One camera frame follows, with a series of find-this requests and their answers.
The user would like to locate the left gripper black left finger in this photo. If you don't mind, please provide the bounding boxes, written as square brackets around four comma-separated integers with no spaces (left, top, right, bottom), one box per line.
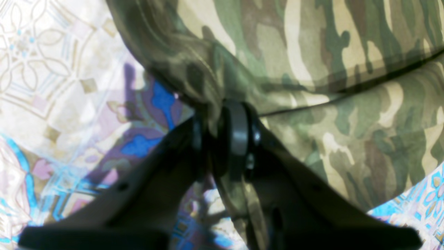
[18,115,205,250]

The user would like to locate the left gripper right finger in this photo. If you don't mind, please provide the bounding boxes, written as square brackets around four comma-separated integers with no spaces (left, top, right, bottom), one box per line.
[212,100,422,250]

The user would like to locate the patterned tile tablecloth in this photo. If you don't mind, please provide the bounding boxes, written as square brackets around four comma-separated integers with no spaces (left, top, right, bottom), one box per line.
[0,0,444,250]

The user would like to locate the camouflage T-shirt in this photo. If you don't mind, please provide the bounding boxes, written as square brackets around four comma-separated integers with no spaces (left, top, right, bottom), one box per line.
[107,0,444,250]

